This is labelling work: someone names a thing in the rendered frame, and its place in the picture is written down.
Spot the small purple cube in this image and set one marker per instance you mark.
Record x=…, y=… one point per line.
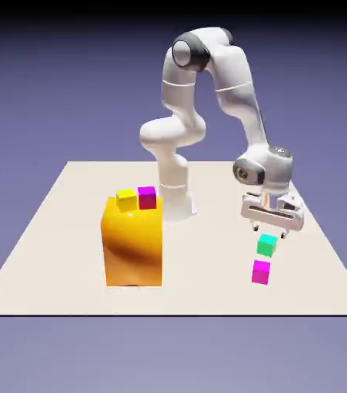
x=147, y=198

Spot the small yellow cube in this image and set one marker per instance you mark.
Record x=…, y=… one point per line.
x=126, y=200

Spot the small green cube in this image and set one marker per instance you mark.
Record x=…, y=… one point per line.
x=266, y=245

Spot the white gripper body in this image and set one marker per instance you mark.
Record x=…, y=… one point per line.
x=270, y=215

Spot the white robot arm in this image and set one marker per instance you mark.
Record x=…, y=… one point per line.
x=176, y=92

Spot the small magenta cube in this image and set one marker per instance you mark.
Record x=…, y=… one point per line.
x=260, y=272

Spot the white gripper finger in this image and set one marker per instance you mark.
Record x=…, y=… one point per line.
x=284, y=234
x=255, y=226

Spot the large orange box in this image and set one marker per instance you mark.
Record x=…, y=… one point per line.
x=132, y=245

